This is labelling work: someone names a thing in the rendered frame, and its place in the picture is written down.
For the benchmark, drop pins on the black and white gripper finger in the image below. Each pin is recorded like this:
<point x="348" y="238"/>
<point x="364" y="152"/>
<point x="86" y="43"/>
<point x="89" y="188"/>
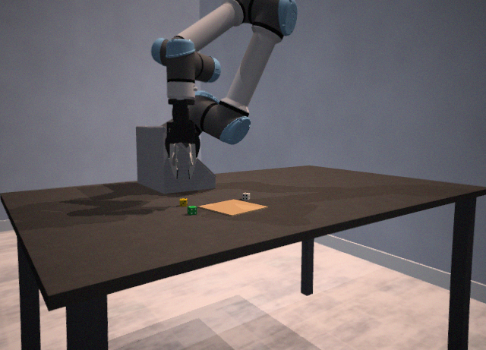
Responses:
<point x="193" y="153"/>
<point x="172" y="149"/>

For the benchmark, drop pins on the orange flat mat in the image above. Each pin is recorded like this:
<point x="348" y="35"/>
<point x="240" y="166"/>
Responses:
<point x="233" y="207"/>

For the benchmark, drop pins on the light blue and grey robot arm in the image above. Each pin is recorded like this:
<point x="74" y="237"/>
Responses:
<point x="227" y="119"/>

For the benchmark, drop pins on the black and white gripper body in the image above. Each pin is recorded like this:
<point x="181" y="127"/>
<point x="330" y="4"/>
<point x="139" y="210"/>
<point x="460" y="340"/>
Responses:
<point x="181" y="133"/>

